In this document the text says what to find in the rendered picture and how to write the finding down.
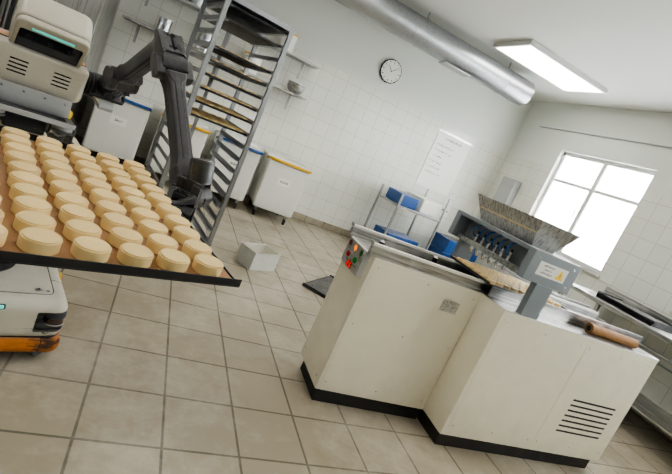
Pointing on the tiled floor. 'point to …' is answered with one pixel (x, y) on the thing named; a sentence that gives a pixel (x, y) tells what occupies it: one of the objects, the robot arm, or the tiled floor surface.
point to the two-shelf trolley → (409, 211)
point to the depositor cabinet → (533, 388)
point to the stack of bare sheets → (319, 285)
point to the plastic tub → (257, 256)
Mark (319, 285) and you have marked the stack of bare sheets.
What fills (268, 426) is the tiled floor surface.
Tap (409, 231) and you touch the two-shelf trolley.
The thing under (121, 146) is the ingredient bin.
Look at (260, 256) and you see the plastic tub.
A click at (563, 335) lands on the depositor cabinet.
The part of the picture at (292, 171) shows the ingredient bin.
